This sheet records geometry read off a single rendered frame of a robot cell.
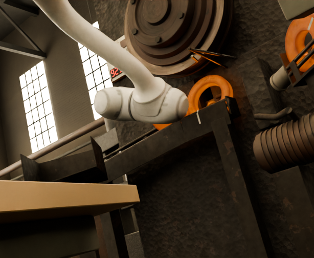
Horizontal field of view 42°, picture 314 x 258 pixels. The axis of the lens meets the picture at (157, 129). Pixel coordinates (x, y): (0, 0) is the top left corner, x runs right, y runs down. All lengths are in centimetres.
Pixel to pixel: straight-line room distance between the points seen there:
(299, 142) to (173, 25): 64
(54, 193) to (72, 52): 1120
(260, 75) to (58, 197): 109
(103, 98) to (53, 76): 1075
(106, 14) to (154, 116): 101
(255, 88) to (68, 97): 1015
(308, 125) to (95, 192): 82
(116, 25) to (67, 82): 949
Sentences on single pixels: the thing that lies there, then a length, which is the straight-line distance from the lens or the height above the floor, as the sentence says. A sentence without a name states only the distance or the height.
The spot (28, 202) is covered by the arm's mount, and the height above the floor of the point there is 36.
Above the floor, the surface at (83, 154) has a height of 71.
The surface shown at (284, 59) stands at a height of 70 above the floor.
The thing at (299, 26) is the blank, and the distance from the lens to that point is 120.
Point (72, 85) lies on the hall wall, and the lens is 1132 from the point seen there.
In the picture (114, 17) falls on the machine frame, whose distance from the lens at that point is 206.
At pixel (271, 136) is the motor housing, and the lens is 120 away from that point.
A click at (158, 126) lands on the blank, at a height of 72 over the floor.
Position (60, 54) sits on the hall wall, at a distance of 1192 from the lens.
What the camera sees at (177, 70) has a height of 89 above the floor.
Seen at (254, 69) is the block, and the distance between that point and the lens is 141.
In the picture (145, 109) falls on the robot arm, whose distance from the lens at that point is 118.
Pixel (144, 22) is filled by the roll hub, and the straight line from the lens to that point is 162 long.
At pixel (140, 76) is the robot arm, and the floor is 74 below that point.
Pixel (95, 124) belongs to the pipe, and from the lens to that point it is 949.
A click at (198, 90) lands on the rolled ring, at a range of 157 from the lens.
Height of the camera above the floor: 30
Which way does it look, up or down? 15 degrees up
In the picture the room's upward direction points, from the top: 15 degrees counter-clockwise
